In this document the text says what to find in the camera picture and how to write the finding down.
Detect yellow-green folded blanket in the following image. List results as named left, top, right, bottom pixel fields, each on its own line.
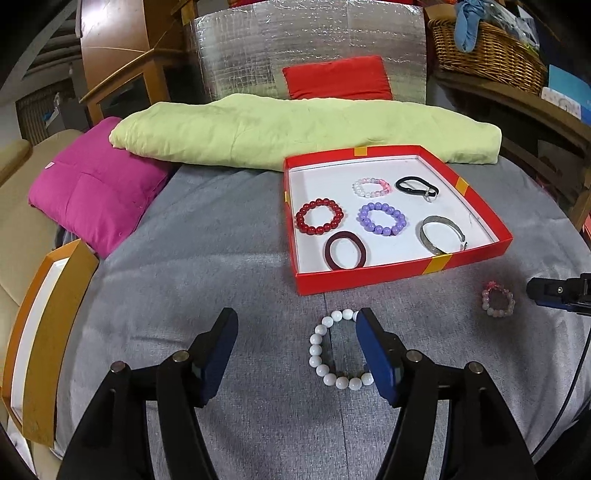
left=109, top=93, right=502, bottom=172

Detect blue cloth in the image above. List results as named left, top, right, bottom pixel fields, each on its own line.
left=455, top=0, right=491, bottom=51

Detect teal box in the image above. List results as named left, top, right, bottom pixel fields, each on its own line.
left=547, top=65, right=591, bottom=101

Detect red cardboard box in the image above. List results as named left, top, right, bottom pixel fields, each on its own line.
left=283, top=144, right=513, bottom=296

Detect wooden shelf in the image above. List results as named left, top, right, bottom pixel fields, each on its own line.
left=431, top=69, right=591, bottom=232

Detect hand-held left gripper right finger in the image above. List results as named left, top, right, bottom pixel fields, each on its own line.
left=355, top=308, right=539, bottom=480

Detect red cushion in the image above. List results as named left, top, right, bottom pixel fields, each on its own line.
left=281, top=55, right=393, bottom=101

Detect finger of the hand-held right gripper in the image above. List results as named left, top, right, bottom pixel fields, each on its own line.
left=526, top=273, right=591, bottom=317

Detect dark red hair tie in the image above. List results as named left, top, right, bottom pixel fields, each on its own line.
left=323, top=231, right=369, bottom=271

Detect wooden cabinet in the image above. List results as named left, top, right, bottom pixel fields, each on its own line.
left=78, top=0, right=204, bottom=126

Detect silver bangle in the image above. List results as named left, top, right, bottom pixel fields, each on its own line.
left=418, top=215, right=468, bottom=256

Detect purple bead bracelet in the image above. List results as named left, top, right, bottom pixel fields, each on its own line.
left=358, top=202, right=408, bottom=236

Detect pale pink bead bracelet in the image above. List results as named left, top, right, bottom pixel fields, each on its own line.
left=481, top=281, right=516, bottom=318

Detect pink and white bead bracelet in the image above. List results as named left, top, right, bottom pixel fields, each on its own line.
left=352, top=176, right=392, bottom=198

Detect silver foil board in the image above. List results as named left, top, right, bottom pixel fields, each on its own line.
left=191, top=0, right=428, bottom=104

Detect black cord bracelet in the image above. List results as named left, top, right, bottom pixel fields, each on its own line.
left=394, top=176, right=439, bottom=202

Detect brown curtain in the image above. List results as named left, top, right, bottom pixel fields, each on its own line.
left=16, top=83, right=77, bottom=145

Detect wicker basket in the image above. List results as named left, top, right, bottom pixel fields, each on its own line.
left=427, top=18, right=548, bottom=97

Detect plastic bags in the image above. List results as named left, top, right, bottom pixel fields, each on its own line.
left=480, top=0, right=541, bottom=52

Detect black cable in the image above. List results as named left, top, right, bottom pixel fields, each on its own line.
left=531, top=330, right=591, bottom=462

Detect red bead bracelet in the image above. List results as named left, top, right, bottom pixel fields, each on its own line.
left=295, top=198, right=346, bottom=236

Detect white floral box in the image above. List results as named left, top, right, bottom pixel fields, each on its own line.
left=540, top=87, right=583, bottom=116

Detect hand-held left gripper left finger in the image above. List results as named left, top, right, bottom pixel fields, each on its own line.
left=55, top=308, right=238, bottom=480

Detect beige leather sofa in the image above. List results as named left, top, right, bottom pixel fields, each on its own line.
left=0, top=129, right=84, bottom=472

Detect magenta pillow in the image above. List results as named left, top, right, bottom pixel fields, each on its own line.
left=28, top=117, right=174, bottom=259

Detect grey blanket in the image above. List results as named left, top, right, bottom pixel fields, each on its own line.
left=55, top=157, right=591, bottom=480

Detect orange cardboard box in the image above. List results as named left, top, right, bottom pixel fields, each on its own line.
left=0, top=239, right=100, bottom=448

